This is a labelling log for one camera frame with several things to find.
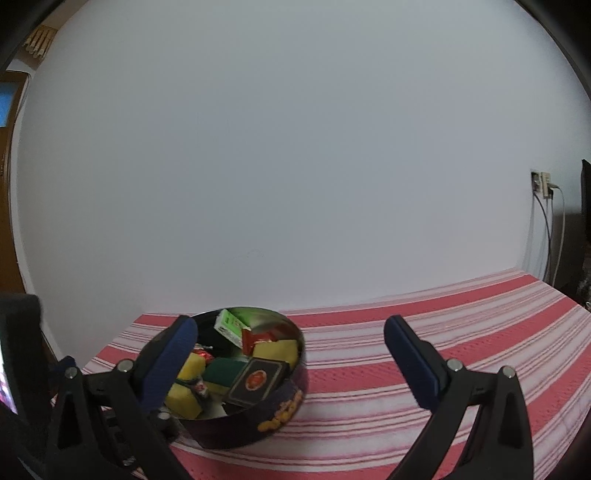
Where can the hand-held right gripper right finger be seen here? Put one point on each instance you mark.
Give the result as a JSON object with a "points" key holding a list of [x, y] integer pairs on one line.
{"points": [[413, 355]]}

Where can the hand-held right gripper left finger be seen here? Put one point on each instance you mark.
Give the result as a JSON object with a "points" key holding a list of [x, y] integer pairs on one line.
{"points": [[171, 353]]}

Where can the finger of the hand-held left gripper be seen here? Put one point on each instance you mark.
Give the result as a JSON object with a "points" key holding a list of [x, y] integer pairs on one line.
{"points": [[166, 424]]}

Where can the yellow green scouring sponge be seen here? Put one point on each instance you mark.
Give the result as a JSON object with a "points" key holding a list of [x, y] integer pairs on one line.
{"points": [[191, 367], [224, 371]]}

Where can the small yellow green sponge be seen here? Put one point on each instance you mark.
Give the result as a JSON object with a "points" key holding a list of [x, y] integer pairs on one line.
{"points": [[182, 401]]}

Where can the dark red snack packet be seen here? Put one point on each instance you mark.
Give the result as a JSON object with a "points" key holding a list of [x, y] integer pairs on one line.
{"points": [[202, 354]]}

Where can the green and white box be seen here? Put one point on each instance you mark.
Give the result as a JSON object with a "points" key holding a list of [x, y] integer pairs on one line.
{"points": [[231, 327]]}

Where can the red snack packet white label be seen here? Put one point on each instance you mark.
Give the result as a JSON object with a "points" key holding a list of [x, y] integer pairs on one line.
{"points": [[258, 339]]}

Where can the black cardboard box red emblem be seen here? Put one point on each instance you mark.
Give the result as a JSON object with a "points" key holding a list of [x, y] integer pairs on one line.
{"points": [[256, 381]]}

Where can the round dark blue cookie tin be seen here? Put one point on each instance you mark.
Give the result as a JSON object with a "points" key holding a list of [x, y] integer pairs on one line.
{"points": [[258, 424]]}

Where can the large yellow green sponge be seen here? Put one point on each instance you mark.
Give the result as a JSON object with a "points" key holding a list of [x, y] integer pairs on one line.
{"points": [[277, 350]]}

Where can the red white striped tablecloth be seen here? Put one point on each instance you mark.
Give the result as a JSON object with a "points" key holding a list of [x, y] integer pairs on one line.
{"points": [[364, 383]]}

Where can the black flat screen monitor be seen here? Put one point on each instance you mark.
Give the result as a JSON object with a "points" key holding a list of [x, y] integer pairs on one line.
{"points": [[586, 194]]}

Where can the wooden door frame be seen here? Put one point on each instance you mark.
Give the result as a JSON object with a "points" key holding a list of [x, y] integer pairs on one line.
{"points": [[7, 194]]}

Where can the wall socket with black plug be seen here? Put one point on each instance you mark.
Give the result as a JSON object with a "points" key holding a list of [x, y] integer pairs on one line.
{"points": [[536, 181]]}

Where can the white wall socket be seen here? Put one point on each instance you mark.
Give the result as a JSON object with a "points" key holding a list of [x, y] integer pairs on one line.
{"points": [[546, 184]]}

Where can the wooden wall rack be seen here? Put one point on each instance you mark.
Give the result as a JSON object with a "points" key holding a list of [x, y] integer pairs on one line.
{"points": [[40, 42]]}

